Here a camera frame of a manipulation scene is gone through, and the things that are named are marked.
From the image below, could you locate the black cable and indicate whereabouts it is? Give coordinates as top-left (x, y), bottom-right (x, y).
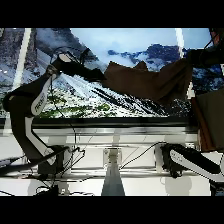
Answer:
top-left (0, 145), bottom-right (72, 176)
top-left (119, 141), bottom-right (169, 170)

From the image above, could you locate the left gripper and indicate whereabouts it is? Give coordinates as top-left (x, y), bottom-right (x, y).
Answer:
top-left (82, 67), bottom-right (108, 83)

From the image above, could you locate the silver frame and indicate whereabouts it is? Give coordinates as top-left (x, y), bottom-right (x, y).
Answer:
top-left (0, 125), bottom-right (224, 197)

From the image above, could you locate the brown garment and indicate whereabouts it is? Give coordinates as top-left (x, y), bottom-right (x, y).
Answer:
top-left (100, 57), bottom-right (195, 106)

